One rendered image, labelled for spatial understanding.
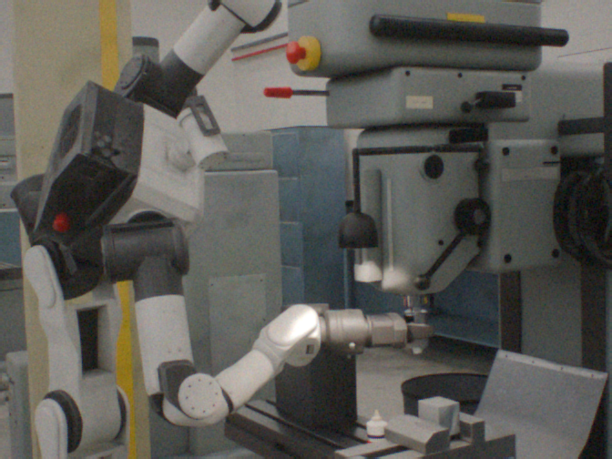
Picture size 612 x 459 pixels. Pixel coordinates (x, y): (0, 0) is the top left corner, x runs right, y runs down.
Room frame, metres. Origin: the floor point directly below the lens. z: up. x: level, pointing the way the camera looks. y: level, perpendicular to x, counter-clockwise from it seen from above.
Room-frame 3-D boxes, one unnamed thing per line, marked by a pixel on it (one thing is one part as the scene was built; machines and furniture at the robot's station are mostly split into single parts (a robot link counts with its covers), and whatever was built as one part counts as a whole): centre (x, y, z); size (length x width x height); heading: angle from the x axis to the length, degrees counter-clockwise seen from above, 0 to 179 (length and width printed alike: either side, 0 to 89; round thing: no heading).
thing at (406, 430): (1.64, -0.20, 1.05); 0.12 x 0.06 x 0.04; 32
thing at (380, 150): (1.51, -0.16, 1.58); 0.17 x 0.01 x 0.01; 48
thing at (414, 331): (1.69, -0.22, 1.23); 0.06 x 0.02 x 0.03; 96
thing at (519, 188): (1.82, -0.38, 1.47); 0.24 x 0.19 x 0.26; 31
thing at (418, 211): (1.72, -0.22, 1.47); 0.21 x 0.19 x 0.32; 31
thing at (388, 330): (1.71, -0.12, 1.23); 0.13 x 0.12 x 0.10; 6
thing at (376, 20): (1.61, -0.32, 1.79); 0.45 x 0.04 x 0.04; 121
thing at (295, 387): (2.12, -0.01, 1.06); 0.22 x 0.12 x 0.20; 24
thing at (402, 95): (1.74, -0.25, 1.68); 0.34 x 0.24 x 0.10; 121
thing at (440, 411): (1.67, -0.25, 1.07); 0.06 x 0.05 x 0.06; 32
